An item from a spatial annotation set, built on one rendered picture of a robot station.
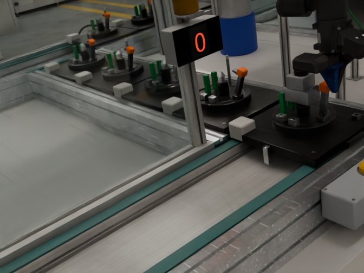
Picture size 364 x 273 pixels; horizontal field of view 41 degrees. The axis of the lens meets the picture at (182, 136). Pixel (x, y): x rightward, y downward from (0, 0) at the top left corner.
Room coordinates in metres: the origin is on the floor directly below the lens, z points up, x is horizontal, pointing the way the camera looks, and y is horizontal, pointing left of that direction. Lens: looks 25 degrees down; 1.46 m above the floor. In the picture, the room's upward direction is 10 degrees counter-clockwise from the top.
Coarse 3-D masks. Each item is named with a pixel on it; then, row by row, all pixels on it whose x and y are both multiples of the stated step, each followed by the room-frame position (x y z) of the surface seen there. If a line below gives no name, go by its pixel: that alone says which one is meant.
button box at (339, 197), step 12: (336, 180) 0.75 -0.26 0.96; (348, 180) 0.75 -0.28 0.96; (360, 180) 0.74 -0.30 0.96; (324, 192) 0.73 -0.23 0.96; (336, 192) 0.72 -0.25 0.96; (348, 192) 0.71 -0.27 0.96; (360, 192) 0.70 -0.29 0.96; (324, 204) 0.73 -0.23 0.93; (336, 204) 0.71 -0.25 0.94; (348, 204) 0.69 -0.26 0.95; (360, 204) 0.69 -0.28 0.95; (324, 216) 0.73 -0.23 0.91; (336, 216) 0.71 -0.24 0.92; (348, 216) 0.69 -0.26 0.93; (360, 216) 0.69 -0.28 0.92
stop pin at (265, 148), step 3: (264, 147) 0.92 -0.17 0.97; (267, 147) 0.91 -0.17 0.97; (270, 147) 0.91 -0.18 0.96; (264, 150) 0.92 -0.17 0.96; (267, 150) 0.91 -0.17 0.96; (270, 150) 0.91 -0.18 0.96; (264, 153) 0.92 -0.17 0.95; (267, 153) 0.91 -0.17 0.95; (270, 153) 0.91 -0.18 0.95; (264, 156) 0.92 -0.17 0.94; (267, 156) 0.91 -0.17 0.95; (270, 156) 0.91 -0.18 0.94; (264, 159) 0.92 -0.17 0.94; (267, 159) 0.91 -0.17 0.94; (270, 159) 0.91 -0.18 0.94; (264, 162) 0.92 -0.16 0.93; (267, 162) 0.91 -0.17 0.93; (270, 162) 0.91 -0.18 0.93
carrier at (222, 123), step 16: (208, 80) 1.22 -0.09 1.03; (224, 80) 1.19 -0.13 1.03; (208, 96) 1.18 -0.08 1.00; (224, 96) 1.18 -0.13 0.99; (240, 96) 1.15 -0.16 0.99; (256, 96) 1.19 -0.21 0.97; (272, 96) 1.17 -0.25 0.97; (208, 112) 1.14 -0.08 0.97; (224, 112) 1.13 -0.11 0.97; (240, 112) 1.11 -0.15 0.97; (256, 112) 1.10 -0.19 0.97; (224, 128) 1.03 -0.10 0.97
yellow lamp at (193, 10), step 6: (174, 0) 0.96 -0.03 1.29; (180, 0) 0.95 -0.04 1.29; (186, 0) 0.95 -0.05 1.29; (192, 0) 0.96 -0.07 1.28; (174, 6) 0.96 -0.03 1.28; (180, 6) 0.95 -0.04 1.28; (186, 6) 0.95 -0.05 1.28; (192, 6) 0.95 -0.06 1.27; (198, 6) 0.97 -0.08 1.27; (174, 12) 0.97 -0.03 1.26; (180, 12) 0.95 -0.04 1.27; (186, 12) 0.95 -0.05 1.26; (192, 12) 0.95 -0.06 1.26
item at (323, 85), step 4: (320, 84) 0.94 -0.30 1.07; (324, 84) 0.93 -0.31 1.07; (316, 88) 0.95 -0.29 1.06; (320, 88) 0.94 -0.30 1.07; (324, 88) 0.93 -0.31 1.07; (328, 88) 0.93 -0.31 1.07; (324, 92) 0.93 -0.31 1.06; (328, 92) 0.94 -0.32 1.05; (324, 96) 0.94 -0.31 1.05; (328, 96) 0.94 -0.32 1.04; (320, 100) 0.94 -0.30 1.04; (324, 100) 0.94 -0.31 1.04; (320, 104) 0.94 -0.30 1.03; (324, 104) 0.94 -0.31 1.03; (320, 108) 0.95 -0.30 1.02; (324, 108) 0.94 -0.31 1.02; (320, 112) 0.95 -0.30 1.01; (324, 112) 0.94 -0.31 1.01
